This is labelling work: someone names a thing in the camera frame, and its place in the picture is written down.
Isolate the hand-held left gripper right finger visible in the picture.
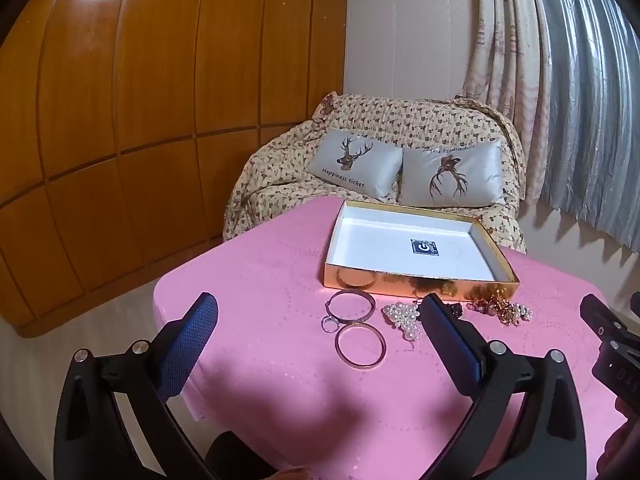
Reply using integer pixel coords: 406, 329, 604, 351
420, 293, 587, 480

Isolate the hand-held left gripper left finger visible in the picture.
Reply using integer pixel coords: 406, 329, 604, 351
52, 291, 221, 480

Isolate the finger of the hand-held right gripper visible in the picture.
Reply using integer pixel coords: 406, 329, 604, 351
580, 294, 628, 343

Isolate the pearl cluster jewelry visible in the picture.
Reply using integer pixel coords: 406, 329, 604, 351
382, 300, 426, 345

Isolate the gold and pearl jewelry pile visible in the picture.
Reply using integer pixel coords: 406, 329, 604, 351
467, 295, 534, 328

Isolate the silver bangle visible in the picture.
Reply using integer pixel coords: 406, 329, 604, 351
326, 290, 376, 323

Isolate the pink tablecloth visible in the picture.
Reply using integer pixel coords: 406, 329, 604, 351
152, 195, 640, 480

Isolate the gold box with white inside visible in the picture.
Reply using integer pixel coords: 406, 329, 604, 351
322, 200, 522, 306

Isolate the rose gold bangle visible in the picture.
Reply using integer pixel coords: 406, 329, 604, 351
335, 323, 387, 371

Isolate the grey deer cushion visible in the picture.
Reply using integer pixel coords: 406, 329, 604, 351
400, 139, 507, 207
308, 127, 404, 201

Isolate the sofa with floral cover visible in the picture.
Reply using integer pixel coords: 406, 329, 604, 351
222, 92, 528, 256

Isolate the wooden wardrobe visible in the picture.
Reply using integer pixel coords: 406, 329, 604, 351
0, 0, 349, 338

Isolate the grey pleated curtain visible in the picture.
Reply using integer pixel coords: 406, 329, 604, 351
520, 0, 640, 256

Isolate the beige patterned curtain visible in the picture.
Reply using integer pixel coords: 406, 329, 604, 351
460, 0, 556, 206

